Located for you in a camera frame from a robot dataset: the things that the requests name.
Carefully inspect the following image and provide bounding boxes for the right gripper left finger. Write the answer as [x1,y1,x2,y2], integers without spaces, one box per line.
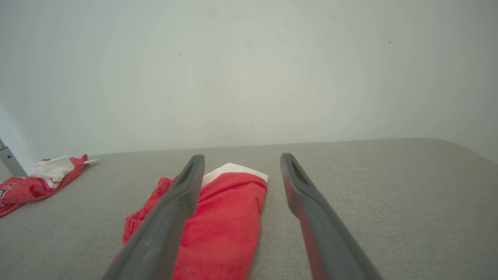
[102,154,205,280]

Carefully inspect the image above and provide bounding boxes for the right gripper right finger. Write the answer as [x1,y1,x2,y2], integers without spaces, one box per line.
[280,153,384,280]

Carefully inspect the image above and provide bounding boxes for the red basketball shorts white band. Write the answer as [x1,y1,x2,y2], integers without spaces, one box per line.
[113,163,269,280]

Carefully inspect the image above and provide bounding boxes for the red Bulls basketball jersey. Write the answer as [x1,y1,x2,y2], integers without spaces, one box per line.
[0,154,98,218]

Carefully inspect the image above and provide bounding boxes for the grey fabric sofa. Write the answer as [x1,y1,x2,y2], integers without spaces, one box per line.
[0,137,498,280]

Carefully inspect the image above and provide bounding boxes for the grey metal stand leg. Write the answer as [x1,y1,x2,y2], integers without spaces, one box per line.
[0,138,28,178]

